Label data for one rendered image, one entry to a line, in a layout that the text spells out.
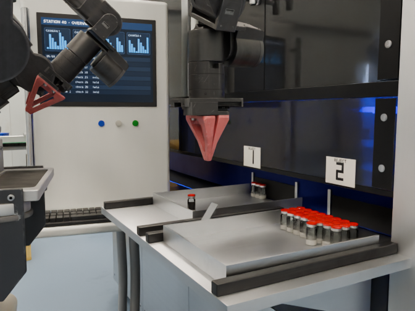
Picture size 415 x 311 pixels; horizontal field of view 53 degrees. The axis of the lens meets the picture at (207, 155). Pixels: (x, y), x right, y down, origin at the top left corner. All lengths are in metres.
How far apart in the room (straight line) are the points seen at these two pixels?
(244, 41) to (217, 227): 0.43
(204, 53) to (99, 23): 0.35
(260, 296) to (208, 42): 0.39
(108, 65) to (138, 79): 0.59
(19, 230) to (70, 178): 0.91
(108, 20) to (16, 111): 8.76
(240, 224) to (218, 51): 0.46
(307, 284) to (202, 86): 0.35
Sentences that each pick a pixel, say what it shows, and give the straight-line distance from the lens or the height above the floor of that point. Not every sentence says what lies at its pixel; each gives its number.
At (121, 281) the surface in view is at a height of 0.47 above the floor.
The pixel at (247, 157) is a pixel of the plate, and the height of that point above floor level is 1.02.
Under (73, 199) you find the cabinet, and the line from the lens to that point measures 1.55.
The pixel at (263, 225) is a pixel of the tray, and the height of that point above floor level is 0.88.
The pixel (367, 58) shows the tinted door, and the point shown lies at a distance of 0.93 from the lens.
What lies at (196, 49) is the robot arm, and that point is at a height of 1.24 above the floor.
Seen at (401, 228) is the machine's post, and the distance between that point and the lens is 0.88.
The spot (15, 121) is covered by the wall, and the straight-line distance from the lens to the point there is 9.66.
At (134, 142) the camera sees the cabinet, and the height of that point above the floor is 1.04.
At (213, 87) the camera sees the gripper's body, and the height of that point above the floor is 1.19.
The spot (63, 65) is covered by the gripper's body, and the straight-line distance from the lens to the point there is 0.95.
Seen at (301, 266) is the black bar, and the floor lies 0.90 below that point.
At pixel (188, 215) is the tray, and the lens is 1.02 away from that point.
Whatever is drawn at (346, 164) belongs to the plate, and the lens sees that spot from 0.94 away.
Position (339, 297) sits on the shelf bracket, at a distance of 0.90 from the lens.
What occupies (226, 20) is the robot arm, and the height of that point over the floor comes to 1.28.
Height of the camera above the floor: 1.15
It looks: 6 degrees down
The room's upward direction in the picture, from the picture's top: straight up
